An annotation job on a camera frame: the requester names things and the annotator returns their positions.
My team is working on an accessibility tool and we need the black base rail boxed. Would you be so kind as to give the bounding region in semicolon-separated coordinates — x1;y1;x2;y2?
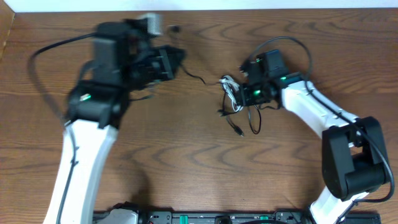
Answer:
93;210;382;224

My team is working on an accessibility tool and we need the white USB cable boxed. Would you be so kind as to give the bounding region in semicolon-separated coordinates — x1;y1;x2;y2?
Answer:
218;75;245;113

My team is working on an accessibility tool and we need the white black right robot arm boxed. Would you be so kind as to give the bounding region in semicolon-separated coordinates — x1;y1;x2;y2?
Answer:
231;72;395;223

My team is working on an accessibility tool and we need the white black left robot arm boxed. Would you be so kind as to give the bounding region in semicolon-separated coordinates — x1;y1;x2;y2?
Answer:
44;19;185;223

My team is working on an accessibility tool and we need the wooden side panel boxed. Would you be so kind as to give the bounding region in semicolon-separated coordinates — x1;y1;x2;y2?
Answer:
0;0;15;58

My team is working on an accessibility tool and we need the black USB cable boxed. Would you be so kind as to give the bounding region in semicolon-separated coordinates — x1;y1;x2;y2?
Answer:
167;24;280;138

